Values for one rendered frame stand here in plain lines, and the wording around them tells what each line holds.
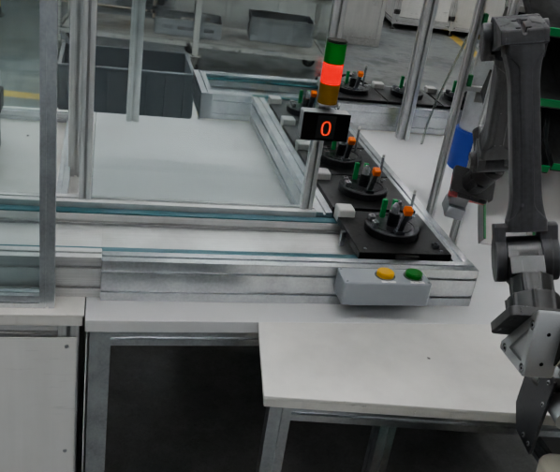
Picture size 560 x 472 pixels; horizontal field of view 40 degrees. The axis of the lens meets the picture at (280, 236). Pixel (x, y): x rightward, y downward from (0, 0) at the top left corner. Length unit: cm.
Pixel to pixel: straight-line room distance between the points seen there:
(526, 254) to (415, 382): 44
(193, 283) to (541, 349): 81
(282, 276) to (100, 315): 41
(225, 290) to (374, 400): 44
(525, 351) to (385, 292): 58
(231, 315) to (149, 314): 18
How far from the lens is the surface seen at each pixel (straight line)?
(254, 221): 197
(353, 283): 172
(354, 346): 169
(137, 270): 170
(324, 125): 191
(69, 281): 173
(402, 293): 177
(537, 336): 123
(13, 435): 189
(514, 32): 131
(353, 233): 193
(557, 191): 215
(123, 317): 168
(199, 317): 170
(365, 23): 932
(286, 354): 162
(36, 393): 181
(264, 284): 175
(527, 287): 127
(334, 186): 220
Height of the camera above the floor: 177
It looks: 26 degrees down
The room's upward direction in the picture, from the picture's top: 9 degrees clockwise
